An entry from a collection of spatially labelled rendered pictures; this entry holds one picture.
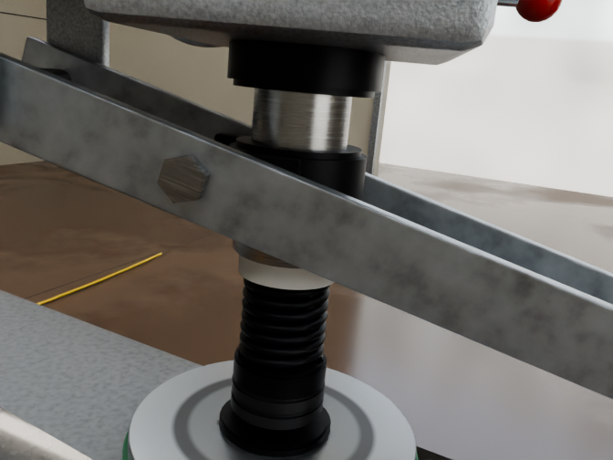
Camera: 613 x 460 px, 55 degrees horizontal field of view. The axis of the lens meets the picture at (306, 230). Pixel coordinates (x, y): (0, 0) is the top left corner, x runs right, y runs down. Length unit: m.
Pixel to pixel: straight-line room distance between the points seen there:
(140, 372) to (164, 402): 0.11
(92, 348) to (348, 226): 0.37
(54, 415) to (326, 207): 0.30
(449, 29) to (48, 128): 0.24
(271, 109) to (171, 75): 6.01
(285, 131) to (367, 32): 0.10
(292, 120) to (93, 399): 0.31
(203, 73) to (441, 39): 5.88
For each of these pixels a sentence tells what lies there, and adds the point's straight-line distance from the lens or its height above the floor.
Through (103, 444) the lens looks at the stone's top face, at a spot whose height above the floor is 0.87.
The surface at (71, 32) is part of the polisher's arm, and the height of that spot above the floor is 1.17.
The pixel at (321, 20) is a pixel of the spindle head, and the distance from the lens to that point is 0.29.
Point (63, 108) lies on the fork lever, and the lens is 0.39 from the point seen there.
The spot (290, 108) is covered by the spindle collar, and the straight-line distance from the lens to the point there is 0.37.
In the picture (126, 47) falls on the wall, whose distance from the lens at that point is 6.76.
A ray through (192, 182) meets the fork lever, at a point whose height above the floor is 1.09.
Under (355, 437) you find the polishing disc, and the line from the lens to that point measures 0.47.
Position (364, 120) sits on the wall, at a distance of 5.37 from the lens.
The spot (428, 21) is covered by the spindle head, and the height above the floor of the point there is 1.18.
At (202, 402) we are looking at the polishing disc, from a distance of 0.49.
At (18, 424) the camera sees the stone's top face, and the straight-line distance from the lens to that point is 0.54.
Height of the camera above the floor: 1.15
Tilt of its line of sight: 14 degrees down
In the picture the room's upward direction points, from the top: 5 degrees clockwise
